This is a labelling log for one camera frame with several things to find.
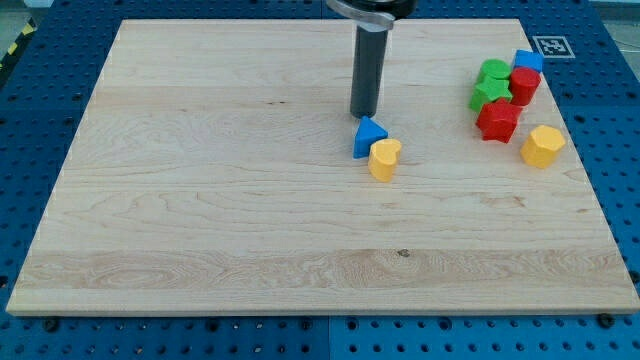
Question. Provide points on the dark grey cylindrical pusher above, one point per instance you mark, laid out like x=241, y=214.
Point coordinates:
x=369, y=54

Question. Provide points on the blue triangle block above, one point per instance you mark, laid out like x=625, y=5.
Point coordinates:
x=367, y=134

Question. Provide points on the yellow heart block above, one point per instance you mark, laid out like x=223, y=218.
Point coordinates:
x=383, y=158

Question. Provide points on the green cylinder block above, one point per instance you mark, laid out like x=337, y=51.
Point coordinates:
x=493, y=68

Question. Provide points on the green star block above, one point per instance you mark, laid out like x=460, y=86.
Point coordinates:
x=489, y=90

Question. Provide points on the red star block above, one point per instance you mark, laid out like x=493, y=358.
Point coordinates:
x=498, y=120

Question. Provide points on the blue cube block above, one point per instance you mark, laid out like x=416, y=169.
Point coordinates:
x=528, y=59

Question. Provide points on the red cylinder block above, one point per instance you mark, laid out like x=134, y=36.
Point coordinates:
x=523, y=84

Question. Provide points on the white fiducial marker tag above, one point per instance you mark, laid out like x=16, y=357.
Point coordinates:
x=553, y=46

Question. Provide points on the yellow hexagon block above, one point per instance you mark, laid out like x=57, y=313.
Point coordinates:
x=542, y=146

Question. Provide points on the wooden board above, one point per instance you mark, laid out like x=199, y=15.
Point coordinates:
x=212, y=174

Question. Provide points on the black bolt right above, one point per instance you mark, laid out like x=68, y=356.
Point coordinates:
x=605, y=320

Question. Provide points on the black bolt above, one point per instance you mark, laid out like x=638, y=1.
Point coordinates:
x=605, y=320
x=50, y=325

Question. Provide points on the black bolt left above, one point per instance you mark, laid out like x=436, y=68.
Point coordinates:
x=50, y=325

